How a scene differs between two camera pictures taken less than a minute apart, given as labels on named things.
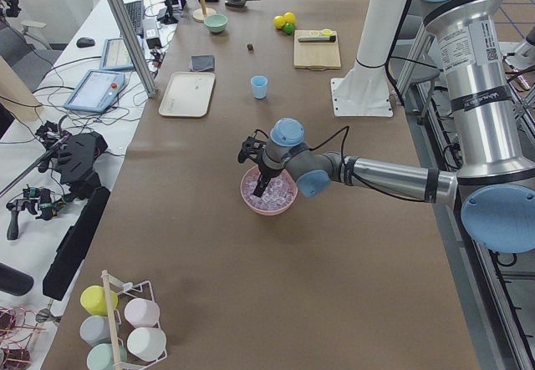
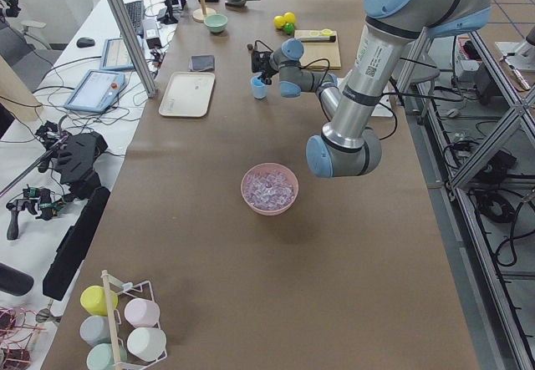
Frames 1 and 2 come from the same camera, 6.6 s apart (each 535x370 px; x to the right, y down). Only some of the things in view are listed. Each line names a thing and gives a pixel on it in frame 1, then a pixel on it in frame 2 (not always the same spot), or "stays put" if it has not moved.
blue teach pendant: x=95 y=91 stays put
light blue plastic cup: x=259 y=86 stays put
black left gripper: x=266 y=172 to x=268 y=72
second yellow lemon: x=289 y=17 stays put
